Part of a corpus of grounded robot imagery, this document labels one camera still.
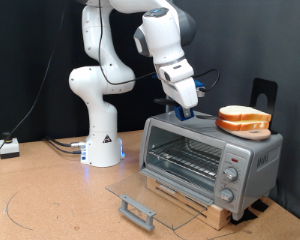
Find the black base power cable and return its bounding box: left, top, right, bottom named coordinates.
left=47, top=140, right=84, bottom=156

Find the long black hanging cable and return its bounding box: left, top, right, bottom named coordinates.
left=0, top=0, right=69, bottom=168

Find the wrist camera on blue mount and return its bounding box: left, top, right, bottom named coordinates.
left=193, top=79, right=207, bottom=99

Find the vertical aluminium pole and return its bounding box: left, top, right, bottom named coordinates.
left=164, top=93, right=176, bottom=113

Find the wire oven rack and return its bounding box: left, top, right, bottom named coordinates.
left=147, top=137, right=223, bottom=183

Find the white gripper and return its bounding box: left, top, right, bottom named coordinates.
left=156, top=58, right=199, bottom=119

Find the round wooden plate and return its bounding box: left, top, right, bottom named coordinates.
left=224, top=129, right=272, bottom=142

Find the silver toaster oven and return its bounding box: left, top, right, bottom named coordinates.
left=138, top=109, right=284, bottom=222

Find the black camera cable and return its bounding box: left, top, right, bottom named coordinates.
left=97, top=0, right=221, bottom=93

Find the black metal bookend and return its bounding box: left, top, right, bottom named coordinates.
left=249, top=78, right=278, bottom=135

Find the white emergency stop box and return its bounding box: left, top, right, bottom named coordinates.
left=0, top=131, right=21, bottom=160

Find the white bread slice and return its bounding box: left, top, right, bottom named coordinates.
left=218, top=105, right=273, bottom=122
left=215, top=118, right=270, bottom=132

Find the black cable silver connector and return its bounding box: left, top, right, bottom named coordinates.
left=43, top=135, right=88, bottom=149

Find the grey backdrop curtain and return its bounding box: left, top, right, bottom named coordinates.
left=171, top=0, right=300, bottom=226

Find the silver oven knob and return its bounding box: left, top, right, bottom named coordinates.
left=218, top=188, right=235, bottom=204
left=223, top=166, right=240, bottom=183

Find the wooden crate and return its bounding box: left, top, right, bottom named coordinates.
left=145, top=176, right=233, bottom=232

